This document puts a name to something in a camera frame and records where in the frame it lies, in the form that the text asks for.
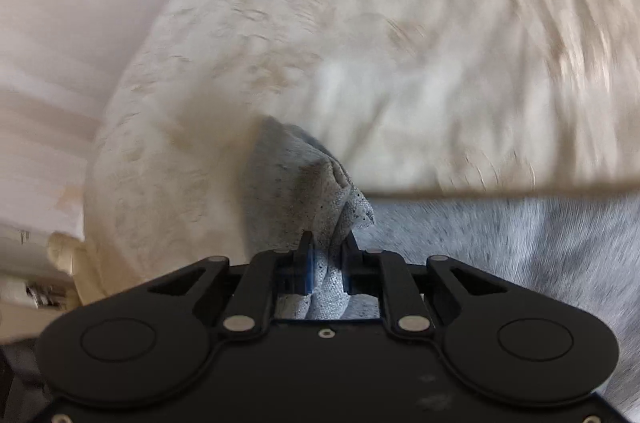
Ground grey speckled pants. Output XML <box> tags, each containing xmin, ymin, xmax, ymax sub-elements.
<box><xmin>241</xmin><ymin>118</ymin><xmax>639</xmax><ymax>421</ymax></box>

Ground cream floral bedspread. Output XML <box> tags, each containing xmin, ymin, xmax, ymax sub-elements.
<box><xmin>85</xmin><ymin>0</ymin><xmax>639</xmax><ymax>296</ymax></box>

